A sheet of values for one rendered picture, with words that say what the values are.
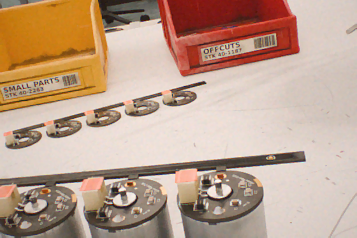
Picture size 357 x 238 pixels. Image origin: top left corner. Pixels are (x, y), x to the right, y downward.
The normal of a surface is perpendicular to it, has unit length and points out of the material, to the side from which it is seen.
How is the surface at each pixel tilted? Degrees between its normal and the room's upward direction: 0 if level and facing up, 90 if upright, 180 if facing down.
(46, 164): 0
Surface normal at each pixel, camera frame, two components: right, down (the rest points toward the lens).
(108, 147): -0.16, -0.91
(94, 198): -0.11, 0.40
